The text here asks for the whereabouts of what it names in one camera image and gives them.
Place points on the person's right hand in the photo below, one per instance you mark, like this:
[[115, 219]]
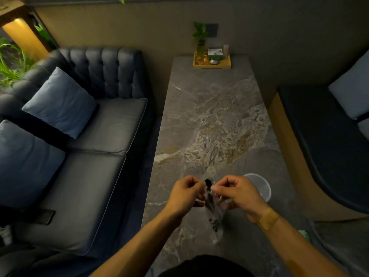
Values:
[[242, 196]]

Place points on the person's left hand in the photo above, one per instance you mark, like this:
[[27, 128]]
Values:
[[182, 196]]

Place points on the person's left thumb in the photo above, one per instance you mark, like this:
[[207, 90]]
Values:
[[199, 185]]

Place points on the person's right thumb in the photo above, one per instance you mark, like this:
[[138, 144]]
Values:
[[221, 189]]

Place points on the clear plastic bag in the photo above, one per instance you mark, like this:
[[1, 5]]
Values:
[[214, 210]]

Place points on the person's right forearm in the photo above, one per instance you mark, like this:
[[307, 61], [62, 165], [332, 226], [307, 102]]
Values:
[[299, 250]]

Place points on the person's left forearm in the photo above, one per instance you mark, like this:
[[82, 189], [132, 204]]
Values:
[[135, 245]]

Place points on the clear plastic cup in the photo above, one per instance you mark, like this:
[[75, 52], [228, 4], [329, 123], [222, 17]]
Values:
[[261, 186]]

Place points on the tan adhesive bandage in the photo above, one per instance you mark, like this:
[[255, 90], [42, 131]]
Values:
[[268, 218]]

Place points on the person's black clothing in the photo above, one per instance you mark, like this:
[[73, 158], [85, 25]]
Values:
[[206, 268]]

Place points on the green paper packet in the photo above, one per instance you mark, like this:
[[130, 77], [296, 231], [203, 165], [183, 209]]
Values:
[[305, 234]]

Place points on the dark bench seat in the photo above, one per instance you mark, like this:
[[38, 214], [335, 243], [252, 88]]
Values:
[[328, 147]]

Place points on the dark tufted leather sofa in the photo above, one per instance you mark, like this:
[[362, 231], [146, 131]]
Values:
[[86, 158]]

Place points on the yellow wooden tray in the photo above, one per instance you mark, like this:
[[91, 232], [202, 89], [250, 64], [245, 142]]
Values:
[[212, 63]]

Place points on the small silver container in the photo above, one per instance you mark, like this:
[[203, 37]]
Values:
[[214, 61]]

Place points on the white tissue box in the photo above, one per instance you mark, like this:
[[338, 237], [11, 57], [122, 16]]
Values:
[[215, 53]]

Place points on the beige card holder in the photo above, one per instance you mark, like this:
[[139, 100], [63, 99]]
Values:
[[226, 50]]

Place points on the green plant in glass vase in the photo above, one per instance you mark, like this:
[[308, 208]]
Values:
[[201, 40]]

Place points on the black smartphone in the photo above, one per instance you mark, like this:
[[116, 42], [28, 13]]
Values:
[[43, 216]]

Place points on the small blue cushion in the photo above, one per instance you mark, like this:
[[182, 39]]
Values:
[[61, 103]]

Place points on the light grey cushion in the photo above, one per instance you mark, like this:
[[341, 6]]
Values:
[[353, 89]]

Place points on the large blue cushion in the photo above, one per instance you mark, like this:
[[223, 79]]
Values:
[[26, 167]]

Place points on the green leafy plant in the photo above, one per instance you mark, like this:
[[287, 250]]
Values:
[[13, 66]]

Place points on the dark wall socket plate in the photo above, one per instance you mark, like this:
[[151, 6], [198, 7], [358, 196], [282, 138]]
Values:
[[212, 30]]

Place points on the glowing wooden lamp post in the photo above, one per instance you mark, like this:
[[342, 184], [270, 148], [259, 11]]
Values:
[[24, 34]]

